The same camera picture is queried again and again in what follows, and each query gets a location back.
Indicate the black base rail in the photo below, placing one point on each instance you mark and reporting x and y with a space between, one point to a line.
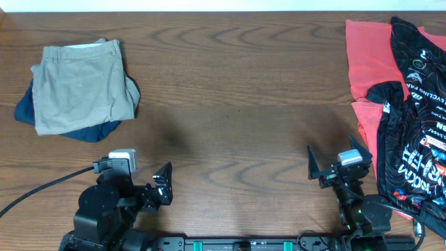
301 243

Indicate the khaki green shorts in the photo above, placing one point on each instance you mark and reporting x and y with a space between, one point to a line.
74 81

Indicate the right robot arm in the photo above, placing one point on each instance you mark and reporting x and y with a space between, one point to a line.
366 217

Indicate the folded navy blue garment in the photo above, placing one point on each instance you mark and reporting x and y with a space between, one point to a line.
92 128

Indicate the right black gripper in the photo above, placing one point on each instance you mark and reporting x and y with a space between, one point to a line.
334 173

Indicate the black printed cycling jersey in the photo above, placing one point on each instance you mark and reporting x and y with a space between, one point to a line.
411 134

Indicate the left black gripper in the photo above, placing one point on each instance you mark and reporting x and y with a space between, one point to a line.
153 194

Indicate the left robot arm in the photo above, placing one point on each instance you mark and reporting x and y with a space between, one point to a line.
108 210

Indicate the red orange t-shirt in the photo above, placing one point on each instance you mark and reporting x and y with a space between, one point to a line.
370 62

